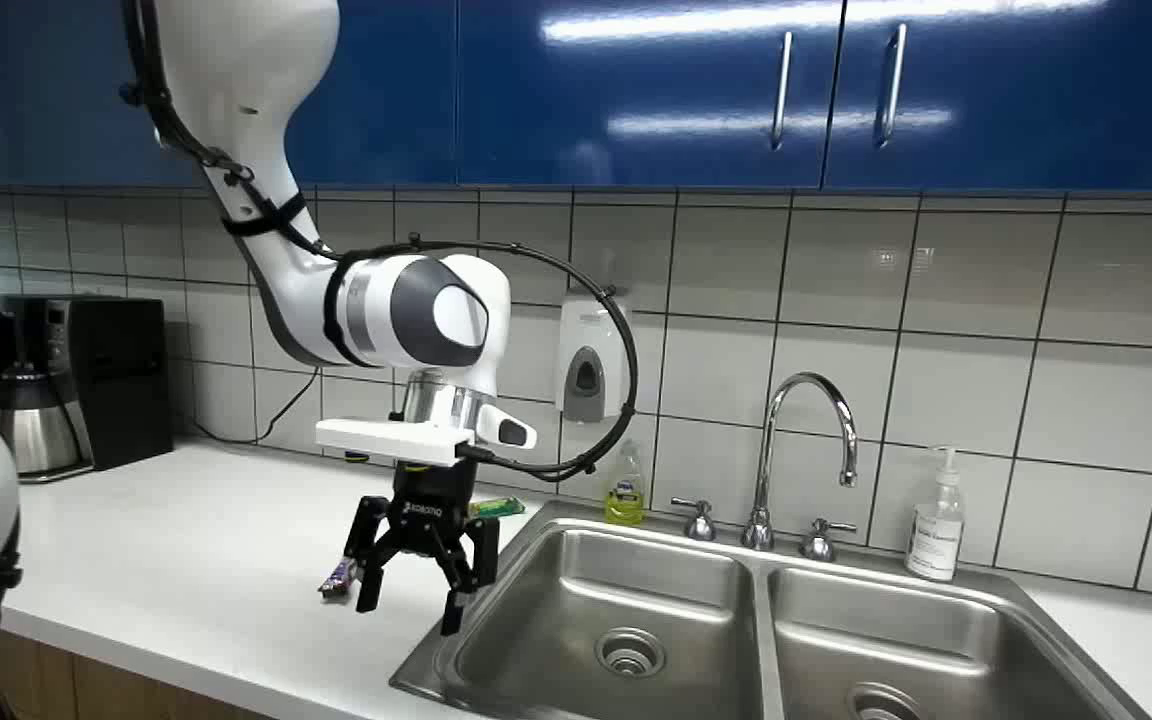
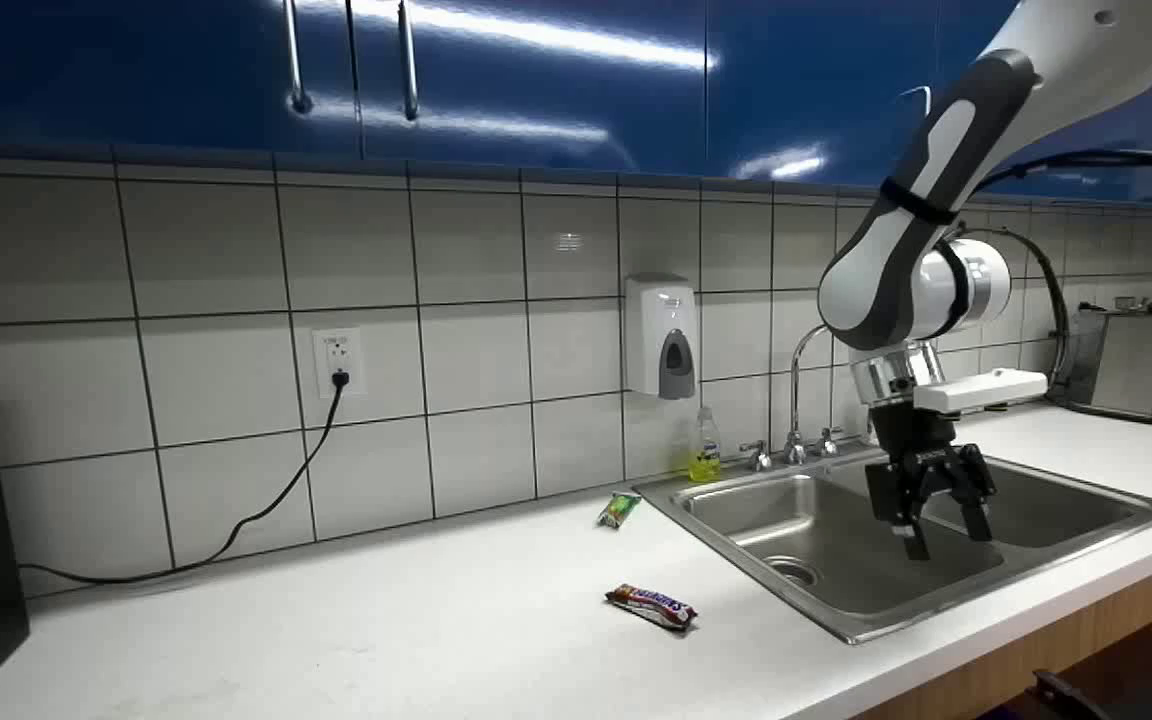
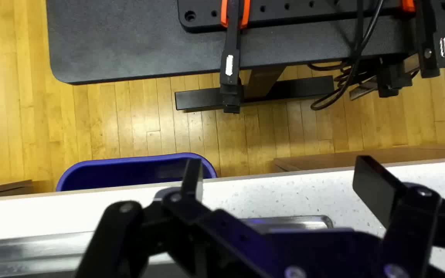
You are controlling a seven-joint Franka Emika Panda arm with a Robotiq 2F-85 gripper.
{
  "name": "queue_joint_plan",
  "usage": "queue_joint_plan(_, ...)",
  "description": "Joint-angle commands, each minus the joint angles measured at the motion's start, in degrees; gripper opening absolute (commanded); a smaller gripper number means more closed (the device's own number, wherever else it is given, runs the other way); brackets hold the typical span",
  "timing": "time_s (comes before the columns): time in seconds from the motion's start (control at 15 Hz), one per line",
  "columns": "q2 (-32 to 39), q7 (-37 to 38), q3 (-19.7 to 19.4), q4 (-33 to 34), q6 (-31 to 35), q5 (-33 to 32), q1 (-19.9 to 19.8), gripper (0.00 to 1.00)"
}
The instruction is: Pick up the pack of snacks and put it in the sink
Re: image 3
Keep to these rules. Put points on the black mounting plate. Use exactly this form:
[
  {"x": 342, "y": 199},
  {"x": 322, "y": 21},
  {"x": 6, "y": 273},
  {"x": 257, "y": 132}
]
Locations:
[{"x": 295, "y": 17}]

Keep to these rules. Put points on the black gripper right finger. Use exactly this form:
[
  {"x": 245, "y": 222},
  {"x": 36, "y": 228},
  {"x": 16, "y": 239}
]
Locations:
[{"x": 414, "y": 216}]

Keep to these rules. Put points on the blue trash bin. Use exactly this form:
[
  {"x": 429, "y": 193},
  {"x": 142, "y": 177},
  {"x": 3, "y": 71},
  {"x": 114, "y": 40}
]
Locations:
[{"x": 131, "y": 171}]

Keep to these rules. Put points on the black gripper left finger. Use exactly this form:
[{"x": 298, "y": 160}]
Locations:
[{"x": 125, "y": 225}]

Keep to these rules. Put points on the black table foot bar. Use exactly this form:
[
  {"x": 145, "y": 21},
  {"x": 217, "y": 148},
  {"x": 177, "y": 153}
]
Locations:
[{"x": 202, "y": 97}]

